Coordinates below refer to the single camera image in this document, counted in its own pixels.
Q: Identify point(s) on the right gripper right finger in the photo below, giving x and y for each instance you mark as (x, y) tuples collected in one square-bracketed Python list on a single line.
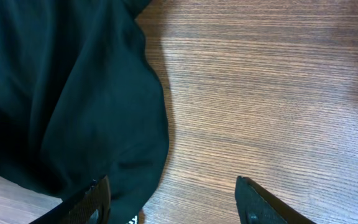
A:
[(256, 205)]

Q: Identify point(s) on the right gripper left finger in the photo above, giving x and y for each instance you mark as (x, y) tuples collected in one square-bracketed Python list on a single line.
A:
[(90, 205)]

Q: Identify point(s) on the black t-shirt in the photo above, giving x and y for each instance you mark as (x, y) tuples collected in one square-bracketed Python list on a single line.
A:
[(78, 101)]

